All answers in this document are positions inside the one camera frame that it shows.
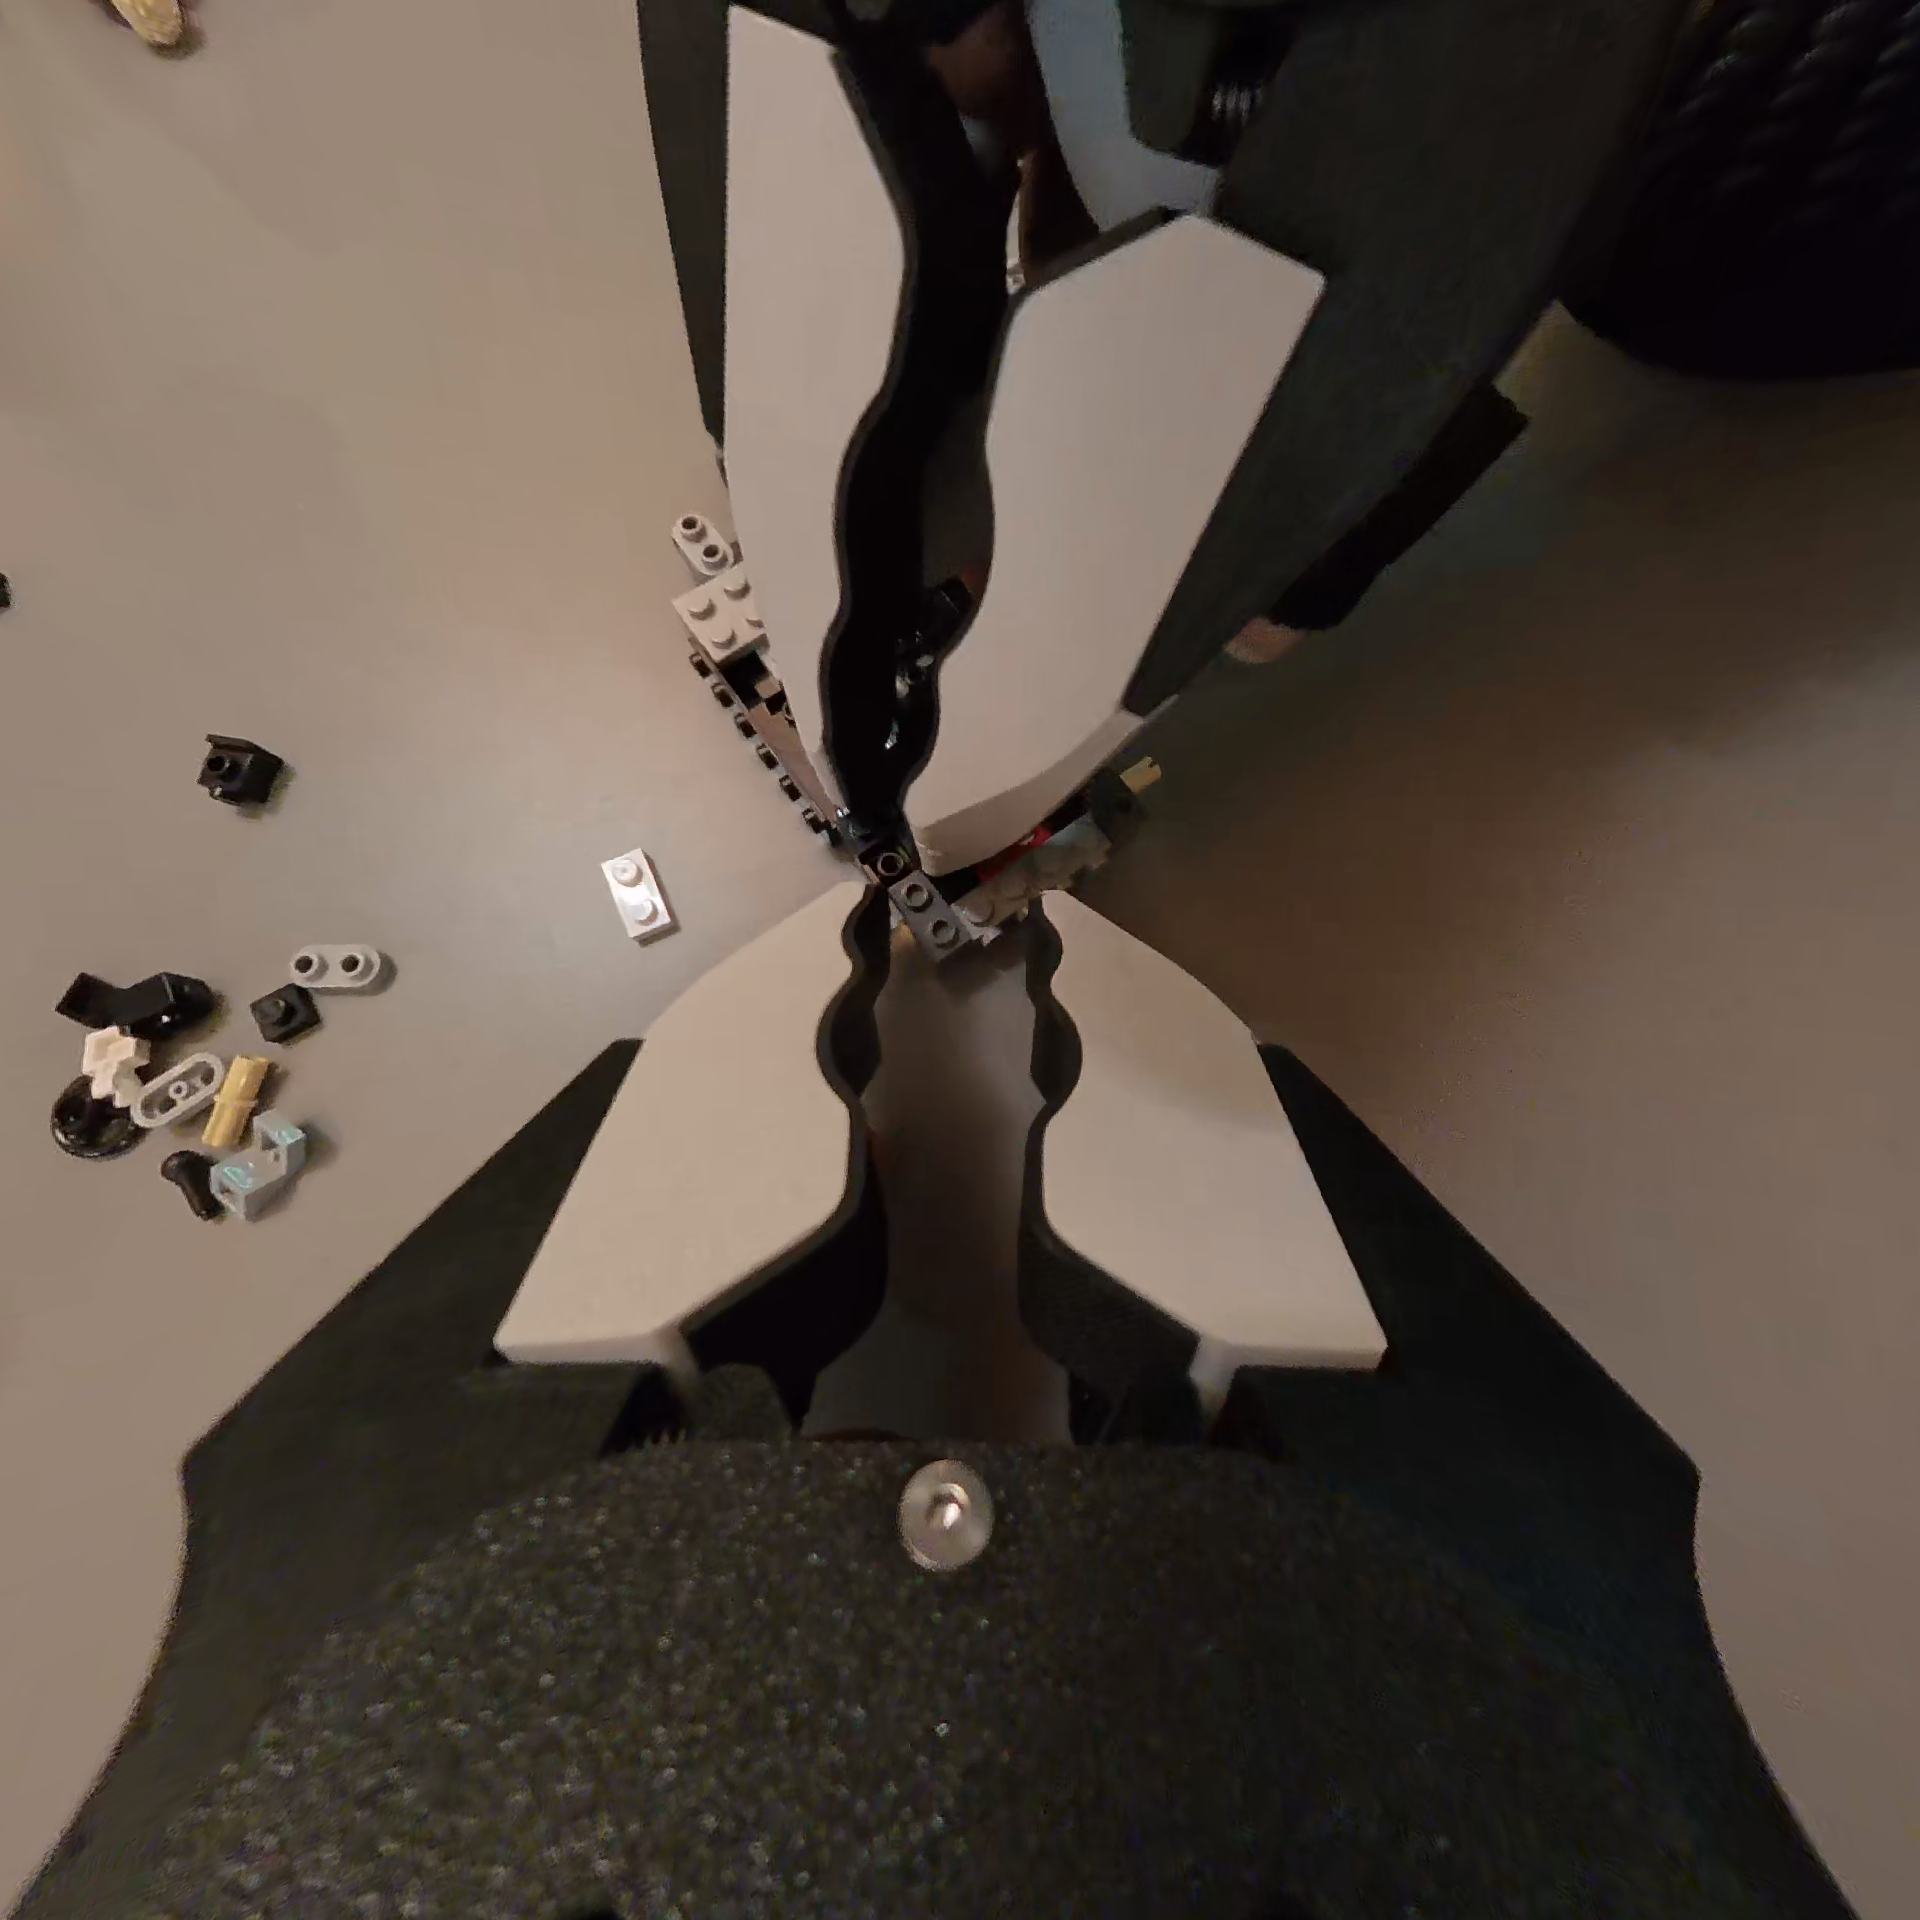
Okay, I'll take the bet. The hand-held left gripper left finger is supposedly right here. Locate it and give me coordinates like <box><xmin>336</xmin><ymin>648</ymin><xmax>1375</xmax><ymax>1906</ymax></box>
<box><xmin>492</xmin><ymin>882</ymin><xmax>890</xmax><ymax>1374</ymax></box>

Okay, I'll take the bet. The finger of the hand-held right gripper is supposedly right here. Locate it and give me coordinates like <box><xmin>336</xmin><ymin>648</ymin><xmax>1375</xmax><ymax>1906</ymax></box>
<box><xmin>721</xmin><ymin>0</ymin><xmax>1005</xmax><ymax>844</ymax></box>
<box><xmin>914</xmin><ymin>208</ymin><xmax>1330</xmax><ymax>869</ymax></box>

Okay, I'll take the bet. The grey desk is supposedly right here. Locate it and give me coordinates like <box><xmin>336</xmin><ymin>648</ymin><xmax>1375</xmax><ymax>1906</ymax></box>
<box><xmin>0</xmin><ymin>0</ymin><xmax>1920</xmax><ymax>1920</ymax></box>

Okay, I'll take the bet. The small white brick plate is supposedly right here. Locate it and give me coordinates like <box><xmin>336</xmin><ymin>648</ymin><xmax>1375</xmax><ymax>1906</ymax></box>
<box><xmin>598</xmin><ymin>844</ymin><xmax>684</xmax><ymax>944</ymax></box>

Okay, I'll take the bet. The pile of small brick pieces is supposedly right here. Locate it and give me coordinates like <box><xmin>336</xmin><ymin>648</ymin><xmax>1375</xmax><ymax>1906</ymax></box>
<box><xmin>52</xmin><ymin>944</ymin><xmax>397</xmax><ymax>1227</ymax></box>

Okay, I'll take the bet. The black clip brick piece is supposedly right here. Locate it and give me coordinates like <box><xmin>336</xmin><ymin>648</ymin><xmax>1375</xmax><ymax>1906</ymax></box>
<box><xmin>194</xmin><ymin>730</ymin><xmax>288</xmax><ymax>811</ymax></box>

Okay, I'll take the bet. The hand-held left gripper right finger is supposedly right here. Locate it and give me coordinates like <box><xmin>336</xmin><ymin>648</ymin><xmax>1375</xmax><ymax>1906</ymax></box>
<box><xmin>1020</xmin><ymin>890</ymin><xmax>1389</xmax><ymax>1421</ymax></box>

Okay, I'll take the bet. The black brick car chassis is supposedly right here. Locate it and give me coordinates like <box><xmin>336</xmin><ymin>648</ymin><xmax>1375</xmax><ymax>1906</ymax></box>
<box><xmin>672</xmin><ymin>510</ymin><xmax>1171</xmax><ymax>961</ymax></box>

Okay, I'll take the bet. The black quilted pad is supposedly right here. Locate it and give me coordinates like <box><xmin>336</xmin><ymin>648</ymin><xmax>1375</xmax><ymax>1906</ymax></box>
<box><xmin>1559</xmin><ymin>0</ymin><xmax>1920</xmax><ymax>380</ymax></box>

